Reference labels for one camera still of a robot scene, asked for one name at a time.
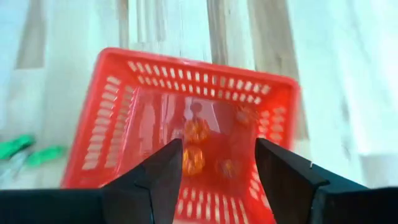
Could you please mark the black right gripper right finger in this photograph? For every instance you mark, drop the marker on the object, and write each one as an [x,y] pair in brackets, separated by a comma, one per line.
[280,186]

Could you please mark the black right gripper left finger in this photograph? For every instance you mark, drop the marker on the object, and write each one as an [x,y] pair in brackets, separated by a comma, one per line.
[146,193]

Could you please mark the red plastic basket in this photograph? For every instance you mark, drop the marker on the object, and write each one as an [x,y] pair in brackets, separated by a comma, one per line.
[102,124]

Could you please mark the green plastic hand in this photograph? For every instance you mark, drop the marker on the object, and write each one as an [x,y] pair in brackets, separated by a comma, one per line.
[46,155]
[15,146]

